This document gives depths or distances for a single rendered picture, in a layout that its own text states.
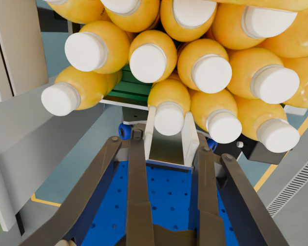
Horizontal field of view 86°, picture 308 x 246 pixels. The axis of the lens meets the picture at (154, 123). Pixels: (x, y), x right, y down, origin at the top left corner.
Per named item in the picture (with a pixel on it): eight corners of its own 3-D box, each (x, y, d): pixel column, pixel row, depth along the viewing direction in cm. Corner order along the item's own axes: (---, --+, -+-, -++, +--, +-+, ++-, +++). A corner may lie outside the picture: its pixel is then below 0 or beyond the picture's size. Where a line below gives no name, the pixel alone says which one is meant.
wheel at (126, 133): (124, 146, 37) (132, 144, 39) (125, 129, 35) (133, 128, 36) (116, 135, 41) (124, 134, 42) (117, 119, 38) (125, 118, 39)
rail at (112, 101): (84, 94, 36) (78, 98, 34) (84, 90, 36) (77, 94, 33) (263, 124, 36) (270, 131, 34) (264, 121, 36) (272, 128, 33)
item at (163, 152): (147, 133, 42) (140, 167, 31) (148, 125, 41) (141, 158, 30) (185, 139, 42) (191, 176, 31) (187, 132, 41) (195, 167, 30)
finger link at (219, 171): (200, 162, 14) (236, 168, 13) (193, 131, 18) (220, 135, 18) (195, 174, 14) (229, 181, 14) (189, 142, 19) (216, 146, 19)
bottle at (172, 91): (156, 64, 37) (146, 87, 20) (187, 70, 37) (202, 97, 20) (151, 94, 40) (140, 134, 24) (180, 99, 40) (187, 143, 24)
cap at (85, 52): (84, 24, 18) (76, 23, 16) (112, 51, 19) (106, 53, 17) (66, 51, 19) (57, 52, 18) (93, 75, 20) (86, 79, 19)
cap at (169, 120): (157, 100, 21) (156, 106, 20) (186, 106, 21) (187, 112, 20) (152, 126, 23) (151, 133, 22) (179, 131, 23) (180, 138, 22)
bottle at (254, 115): (235, 110, 40) (281, 160, 24) (209, 100, 40) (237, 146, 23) (252, 82, 37) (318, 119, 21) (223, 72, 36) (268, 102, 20)
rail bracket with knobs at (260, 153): (223, 133, 44) (238, 159, 35) (233, 109, 40) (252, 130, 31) (259, 139, 44) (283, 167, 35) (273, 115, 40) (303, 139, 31)
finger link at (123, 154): (139, 166, 14) (105, 161, 14) (145, 135, 19) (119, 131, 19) (141, 152, 14) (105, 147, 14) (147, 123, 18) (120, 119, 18)
